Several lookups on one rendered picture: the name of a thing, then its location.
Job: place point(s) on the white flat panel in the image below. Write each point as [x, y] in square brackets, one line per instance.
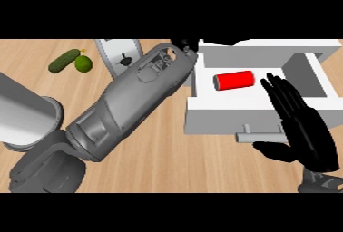
[120, 56]

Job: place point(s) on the white cabinet body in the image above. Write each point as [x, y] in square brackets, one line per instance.
[277, 51]

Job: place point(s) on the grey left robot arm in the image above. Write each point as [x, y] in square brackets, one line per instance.
[129, 99]

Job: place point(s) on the white open drawer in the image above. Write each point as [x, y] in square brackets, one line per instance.
[250, 90]

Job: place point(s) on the red can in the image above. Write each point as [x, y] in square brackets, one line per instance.
[234, 80]

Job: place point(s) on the white drawer front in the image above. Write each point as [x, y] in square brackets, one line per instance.
[237, 116]

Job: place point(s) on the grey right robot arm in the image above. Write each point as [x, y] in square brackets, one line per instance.
[323, 181]

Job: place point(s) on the green avocado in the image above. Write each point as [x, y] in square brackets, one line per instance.
[83, 63]

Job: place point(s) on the green cucumber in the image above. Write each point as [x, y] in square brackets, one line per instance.
[64, 60]

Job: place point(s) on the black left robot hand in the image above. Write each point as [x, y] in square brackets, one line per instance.
[187, 44]

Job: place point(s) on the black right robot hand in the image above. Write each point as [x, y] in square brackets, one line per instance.
[308, 130]

